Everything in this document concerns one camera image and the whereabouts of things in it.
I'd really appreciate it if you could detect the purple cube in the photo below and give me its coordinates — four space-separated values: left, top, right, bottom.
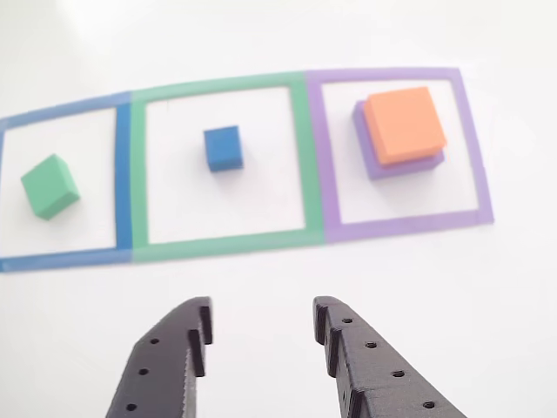
352 99 446 181

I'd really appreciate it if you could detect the green cube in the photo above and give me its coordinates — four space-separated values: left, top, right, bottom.
20 153 82 219

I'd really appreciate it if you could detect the small blue cube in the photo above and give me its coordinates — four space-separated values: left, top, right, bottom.
203 125 245 173

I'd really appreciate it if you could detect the orange cube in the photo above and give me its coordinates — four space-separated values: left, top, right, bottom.
364 85 448 166

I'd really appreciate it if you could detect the blue square frame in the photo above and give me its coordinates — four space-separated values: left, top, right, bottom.
0 91 134 274

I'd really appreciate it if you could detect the green square frame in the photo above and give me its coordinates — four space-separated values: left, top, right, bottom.
129 71 326 265

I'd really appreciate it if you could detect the purple square frame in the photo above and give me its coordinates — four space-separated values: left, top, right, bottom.
304 67 496 244

